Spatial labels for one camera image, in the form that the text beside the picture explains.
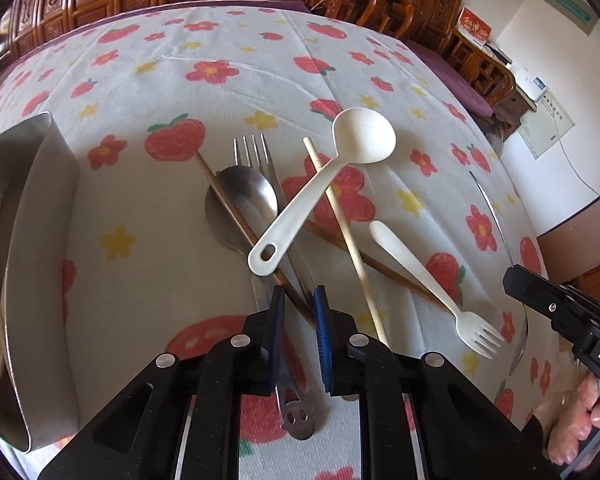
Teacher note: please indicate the white device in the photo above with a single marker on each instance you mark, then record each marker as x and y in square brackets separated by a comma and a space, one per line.
[535, 87]

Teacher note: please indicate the white plastic fork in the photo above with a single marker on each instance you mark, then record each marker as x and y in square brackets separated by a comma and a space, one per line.
[395, 247]

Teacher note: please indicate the flower print tablecloth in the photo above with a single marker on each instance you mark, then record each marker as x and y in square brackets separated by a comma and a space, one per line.
[130, 110]

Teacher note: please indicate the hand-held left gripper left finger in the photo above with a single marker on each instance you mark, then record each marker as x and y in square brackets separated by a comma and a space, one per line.
[278, 322]

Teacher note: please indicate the slim metal spoon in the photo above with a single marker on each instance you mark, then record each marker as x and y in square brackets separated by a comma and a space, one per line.
[519, 345]

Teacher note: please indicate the person's right hand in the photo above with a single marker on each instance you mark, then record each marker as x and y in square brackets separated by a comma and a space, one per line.
[572, 425]

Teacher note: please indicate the grey utensil container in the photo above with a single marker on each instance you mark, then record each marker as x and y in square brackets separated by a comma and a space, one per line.
[40, 260]

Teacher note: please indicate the white wall chart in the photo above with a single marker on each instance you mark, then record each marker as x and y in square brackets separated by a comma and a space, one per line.
[547, 125]

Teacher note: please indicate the dark wooden chopstick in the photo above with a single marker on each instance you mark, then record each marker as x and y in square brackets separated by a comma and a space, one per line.
[405, 284]
[220, 190]

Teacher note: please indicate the wooden armchair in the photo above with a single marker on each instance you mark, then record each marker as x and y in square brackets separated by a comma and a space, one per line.
[485, 67]

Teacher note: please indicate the white ladle spoon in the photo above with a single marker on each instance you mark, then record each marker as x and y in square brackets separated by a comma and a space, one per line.
[362, 135]

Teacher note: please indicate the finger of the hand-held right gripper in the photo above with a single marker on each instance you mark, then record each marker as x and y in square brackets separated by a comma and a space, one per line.
[530, 287]

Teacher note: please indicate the metal fork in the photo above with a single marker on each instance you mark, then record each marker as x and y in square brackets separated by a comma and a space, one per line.
[300, 430]

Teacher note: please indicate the green wall sign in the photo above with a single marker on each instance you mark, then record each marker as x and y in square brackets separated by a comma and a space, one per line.
[570, 7]

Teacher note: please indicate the brown cabinet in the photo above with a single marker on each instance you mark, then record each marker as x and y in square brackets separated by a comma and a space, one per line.
[585, 250]

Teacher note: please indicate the red box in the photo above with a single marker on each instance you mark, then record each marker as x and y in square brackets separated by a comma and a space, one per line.
[476, 25]

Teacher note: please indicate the large metal spoon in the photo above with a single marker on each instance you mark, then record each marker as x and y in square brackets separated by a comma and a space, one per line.
[250, 195]

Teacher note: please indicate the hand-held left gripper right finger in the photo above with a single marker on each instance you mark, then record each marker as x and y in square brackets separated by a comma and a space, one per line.
[322, 322]

